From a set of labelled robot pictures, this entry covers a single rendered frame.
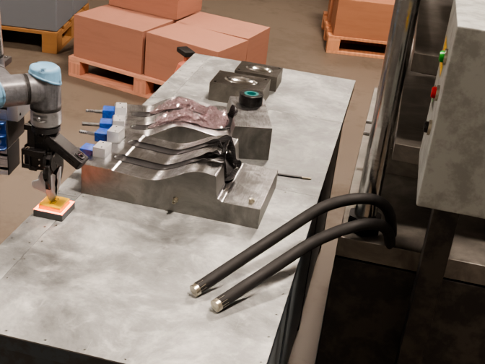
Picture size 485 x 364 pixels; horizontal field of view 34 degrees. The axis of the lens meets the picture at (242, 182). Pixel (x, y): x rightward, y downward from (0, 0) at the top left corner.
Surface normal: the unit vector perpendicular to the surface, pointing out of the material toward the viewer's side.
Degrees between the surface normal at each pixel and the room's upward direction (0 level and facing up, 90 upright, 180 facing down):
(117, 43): 90
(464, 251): 0
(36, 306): 0
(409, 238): 0
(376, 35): 90
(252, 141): 90
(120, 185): 90
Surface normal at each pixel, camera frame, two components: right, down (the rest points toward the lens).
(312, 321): 0.11, -0.89
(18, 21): -0.07, 0.44
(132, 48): -0.44, 0.36
